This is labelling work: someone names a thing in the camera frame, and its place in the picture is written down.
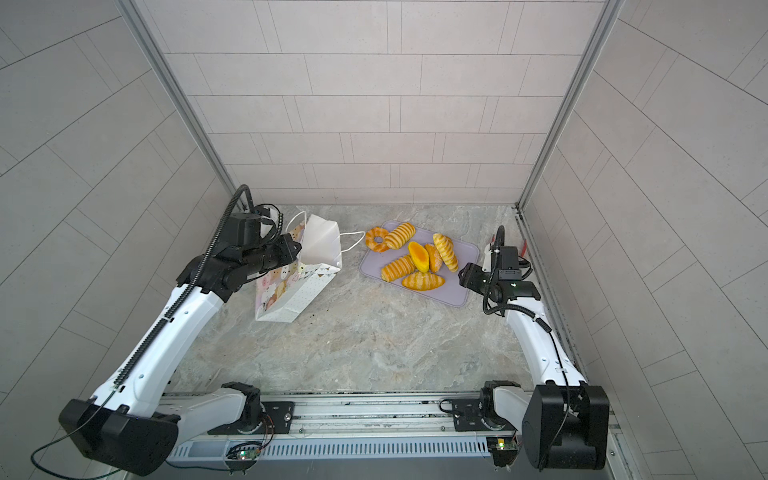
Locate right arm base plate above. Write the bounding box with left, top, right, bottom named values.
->
left=439, top=398, right=518, bottom=432

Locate left circuit board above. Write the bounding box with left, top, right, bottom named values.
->
left=225, top=441, right=264, bottom=462

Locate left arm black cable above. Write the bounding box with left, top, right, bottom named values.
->
left=29, top=183, right=284, bottom=480

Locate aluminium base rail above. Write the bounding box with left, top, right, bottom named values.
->
left=116, top=389, right=622, bottom=445

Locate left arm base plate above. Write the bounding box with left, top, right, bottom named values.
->
left=207, top=401, right=295, bottom=435

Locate orange oval fake bread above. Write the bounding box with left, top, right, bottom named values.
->
left=408, top=241, right=430, bottom=273

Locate striped fake bread left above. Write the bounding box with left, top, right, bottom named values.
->
left=384, top=222, right=416, bottom=250

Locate twisted fake bread top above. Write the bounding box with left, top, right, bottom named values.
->
left=433, top=233, right=459, bottom=272

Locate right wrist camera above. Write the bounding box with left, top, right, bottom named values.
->
left=491, top=246, right=522, bottom=281

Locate right circuit board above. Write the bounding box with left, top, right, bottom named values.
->
left=486, top=436, right=519, bottom=468

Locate ring shaped fake bread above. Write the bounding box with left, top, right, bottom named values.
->
left=365, top=227, right=389, bottom=253

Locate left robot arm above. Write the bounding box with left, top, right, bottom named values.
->
left=59, top=234, right=301, bottom=476

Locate striped spiral fake bread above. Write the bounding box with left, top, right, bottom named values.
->
left=380, top=255, right=416, bottom=282

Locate circuit board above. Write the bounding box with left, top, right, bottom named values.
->
left=225, top=441, right=264, bottom=462
left=486, top=436, right=519, bottom=468

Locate fake croissant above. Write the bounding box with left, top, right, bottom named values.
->
left=401, top=271, right=445, bottom=292

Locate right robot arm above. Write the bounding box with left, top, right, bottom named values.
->
left=459, top=263, right=610, bottom=470

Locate white cartoon paper bag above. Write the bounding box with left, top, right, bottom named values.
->
left=255, top=211, right=346, bottom=323

